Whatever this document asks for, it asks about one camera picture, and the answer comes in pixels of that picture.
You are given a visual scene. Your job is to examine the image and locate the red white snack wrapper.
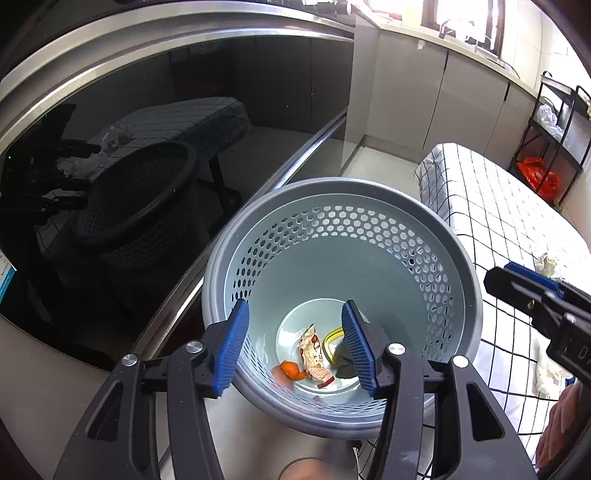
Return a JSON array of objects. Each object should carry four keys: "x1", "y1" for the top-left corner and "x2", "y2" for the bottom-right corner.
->
[{"x1": 298, "y1": 324, "x2": 335, "y2": 389}]

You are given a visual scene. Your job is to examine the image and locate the orange peel piece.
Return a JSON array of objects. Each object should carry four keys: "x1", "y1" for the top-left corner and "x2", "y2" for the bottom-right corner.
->
[{"x1": 271, "y1": 361, "x2": 307, "y2": 382}]

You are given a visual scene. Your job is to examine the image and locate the checkered paper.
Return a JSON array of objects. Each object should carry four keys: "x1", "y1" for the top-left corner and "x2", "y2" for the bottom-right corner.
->
[{"x1": 534, "y1": 253, "x2": 561, "y2": 280}]

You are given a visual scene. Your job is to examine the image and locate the yellow plastic lid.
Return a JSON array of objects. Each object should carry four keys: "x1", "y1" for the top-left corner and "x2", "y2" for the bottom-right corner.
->
[{"x1": 322, "y1": 327, "x2": 351, "y2": 365}]

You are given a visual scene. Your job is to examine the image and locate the grey perforated trash basket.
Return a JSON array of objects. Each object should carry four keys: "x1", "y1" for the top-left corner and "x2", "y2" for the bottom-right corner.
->
[{"x1": 201, "y1": 177, "x2": 483, "y2": 439}]

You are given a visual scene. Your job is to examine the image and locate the grey kitchen cabinets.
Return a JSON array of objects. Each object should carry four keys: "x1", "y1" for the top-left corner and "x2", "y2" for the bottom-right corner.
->
[{"x1": 342, "y1": 11, "x2": 534, "y2": 167}]

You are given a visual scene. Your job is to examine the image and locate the person right hand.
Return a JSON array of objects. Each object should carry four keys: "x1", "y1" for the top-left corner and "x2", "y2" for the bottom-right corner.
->
[{"x1": 536, "y1": 382, "x2": 582, "y2": 469}]

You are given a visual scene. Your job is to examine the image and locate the white checkered tablecloth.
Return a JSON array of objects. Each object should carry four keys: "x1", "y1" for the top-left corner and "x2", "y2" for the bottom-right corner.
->
[{"x1": 416, "y1": 143, "x2": 590, "y2": 456}]

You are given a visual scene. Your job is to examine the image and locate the black metal shelf rack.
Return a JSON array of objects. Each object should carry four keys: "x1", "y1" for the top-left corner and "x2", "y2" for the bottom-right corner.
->
[{"x1": 508, "y1": 71, "x2": 590, "y2": 210}]

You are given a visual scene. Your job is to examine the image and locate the clear plastic bags on shelf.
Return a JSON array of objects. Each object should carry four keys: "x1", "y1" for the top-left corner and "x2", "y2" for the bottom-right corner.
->
[{"x1": 536, "y1": 103, "x2": 564, "y2": 141}]

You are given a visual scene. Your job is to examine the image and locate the black built-in oven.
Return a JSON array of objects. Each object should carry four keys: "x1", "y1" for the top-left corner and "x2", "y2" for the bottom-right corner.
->
[{"x1": 1, "y1": 1, "x2": 355, "y2": 370}]

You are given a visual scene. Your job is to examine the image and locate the white energy label sticker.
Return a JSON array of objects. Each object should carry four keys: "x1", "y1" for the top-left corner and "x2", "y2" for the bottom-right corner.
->
[{"x1": 0, "y1": 252, "x2": 16, "y2": 301}]

